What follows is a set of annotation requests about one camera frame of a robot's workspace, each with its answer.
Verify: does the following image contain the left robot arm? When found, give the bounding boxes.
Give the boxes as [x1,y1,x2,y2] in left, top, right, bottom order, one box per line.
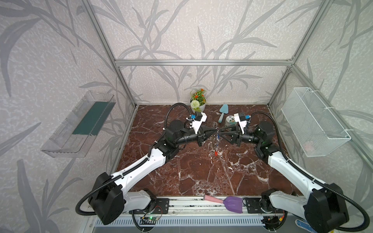
[75,120,217,225]

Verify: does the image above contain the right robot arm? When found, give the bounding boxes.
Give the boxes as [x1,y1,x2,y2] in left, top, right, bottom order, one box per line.
[219,121,371,233]

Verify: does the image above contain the teal toy trowel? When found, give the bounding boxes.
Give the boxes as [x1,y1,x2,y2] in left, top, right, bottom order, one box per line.
[218,104,229,123]

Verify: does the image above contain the potted artificial flowers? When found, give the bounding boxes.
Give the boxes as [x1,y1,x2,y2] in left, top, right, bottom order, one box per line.
[190,88,207,112]

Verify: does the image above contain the purple toy shovel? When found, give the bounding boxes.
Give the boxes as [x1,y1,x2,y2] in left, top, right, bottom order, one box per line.
[204,195,243,214]

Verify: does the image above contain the green circuit board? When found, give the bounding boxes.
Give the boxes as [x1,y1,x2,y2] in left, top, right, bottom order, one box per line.
[140,215,162,225]

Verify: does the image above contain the blue dotted work glove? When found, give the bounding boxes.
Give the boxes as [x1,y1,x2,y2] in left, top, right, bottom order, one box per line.
[295,219,317,233]

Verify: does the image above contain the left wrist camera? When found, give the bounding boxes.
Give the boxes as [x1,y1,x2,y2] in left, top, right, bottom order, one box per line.
[190,112,207,134]

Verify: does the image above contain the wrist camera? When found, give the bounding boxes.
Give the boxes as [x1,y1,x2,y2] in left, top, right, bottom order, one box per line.
[234,113,251,134]
[190,112,207,134]

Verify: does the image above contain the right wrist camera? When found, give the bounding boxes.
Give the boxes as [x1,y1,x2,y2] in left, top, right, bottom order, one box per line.
[234,113,251,134]

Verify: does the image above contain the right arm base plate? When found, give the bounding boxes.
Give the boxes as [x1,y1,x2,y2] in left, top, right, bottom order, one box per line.
[242,197,284,215]

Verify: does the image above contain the white wire basket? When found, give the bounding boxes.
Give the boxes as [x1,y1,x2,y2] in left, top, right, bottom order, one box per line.
[281,87,351,157]

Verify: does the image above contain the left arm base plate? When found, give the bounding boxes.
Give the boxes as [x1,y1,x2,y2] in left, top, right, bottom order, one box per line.
[132,198,170,215]

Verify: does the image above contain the clear plastic wall shelf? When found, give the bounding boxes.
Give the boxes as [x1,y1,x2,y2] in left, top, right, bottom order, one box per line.
[41,91,116,158]

